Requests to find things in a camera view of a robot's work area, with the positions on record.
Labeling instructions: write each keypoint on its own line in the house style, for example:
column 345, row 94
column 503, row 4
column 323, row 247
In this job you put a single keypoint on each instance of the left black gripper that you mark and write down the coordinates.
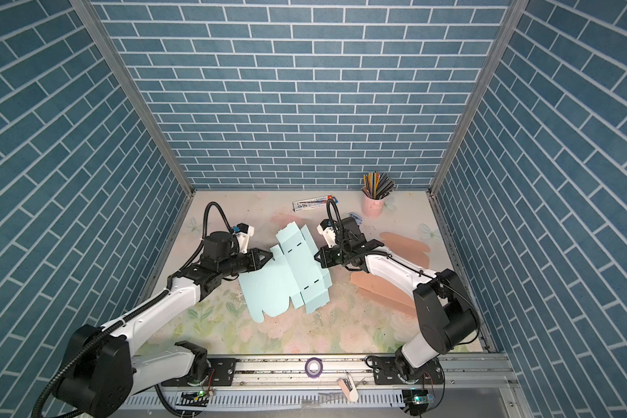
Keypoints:
column 255, row 263

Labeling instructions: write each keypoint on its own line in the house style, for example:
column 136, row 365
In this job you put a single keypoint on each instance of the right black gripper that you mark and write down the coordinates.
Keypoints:
column 325, row 260

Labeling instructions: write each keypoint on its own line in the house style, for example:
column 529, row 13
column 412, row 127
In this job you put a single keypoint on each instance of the light blue paper box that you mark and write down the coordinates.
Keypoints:
column 292, row 278

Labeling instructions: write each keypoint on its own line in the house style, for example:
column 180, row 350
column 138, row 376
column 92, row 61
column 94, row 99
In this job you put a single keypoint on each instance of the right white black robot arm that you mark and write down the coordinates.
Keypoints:
column 444, row 312

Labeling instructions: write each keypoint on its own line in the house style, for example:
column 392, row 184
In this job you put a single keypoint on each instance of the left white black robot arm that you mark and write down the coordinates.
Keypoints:
column 101, row 367

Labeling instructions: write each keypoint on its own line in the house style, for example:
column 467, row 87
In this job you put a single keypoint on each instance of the pink flat paper box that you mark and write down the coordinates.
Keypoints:
column 392, row 279

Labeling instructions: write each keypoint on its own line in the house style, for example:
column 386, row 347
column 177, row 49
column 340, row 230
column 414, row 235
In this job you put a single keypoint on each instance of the white pencil box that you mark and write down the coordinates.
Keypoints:
column 313, row 203

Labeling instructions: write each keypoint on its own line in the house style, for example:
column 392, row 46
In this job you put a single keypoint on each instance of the blue small stapler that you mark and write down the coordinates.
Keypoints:
column 358, row 219

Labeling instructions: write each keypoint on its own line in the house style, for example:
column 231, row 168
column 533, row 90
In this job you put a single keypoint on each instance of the pink pen cup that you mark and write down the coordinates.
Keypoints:
column 372, row 208

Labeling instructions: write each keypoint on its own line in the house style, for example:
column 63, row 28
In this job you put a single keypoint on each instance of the colored pencils bundle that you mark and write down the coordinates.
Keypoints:
column 377, row 185

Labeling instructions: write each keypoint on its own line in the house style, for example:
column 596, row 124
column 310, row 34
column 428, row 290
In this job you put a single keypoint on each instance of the purple tape roll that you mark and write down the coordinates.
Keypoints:
column 314, row 367

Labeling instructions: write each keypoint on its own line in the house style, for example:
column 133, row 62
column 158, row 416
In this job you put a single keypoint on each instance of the white pink small tool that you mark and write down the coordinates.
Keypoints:
column 348, row 388

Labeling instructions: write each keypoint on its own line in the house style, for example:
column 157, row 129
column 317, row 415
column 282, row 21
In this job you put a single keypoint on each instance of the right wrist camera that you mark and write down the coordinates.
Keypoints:
column 327, row 230

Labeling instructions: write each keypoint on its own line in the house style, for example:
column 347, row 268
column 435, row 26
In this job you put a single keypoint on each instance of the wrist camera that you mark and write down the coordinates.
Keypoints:
column 243, row 233
column 327, row 230

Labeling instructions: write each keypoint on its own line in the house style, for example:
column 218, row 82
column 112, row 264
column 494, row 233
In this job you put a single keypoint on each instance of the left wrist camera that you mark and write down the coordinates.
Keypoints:
column 243, row 233

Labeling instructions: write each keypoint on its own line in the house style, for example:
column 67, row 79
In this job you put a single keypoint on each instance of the metal base rail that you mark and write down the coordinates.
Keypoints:
column 467, row 384

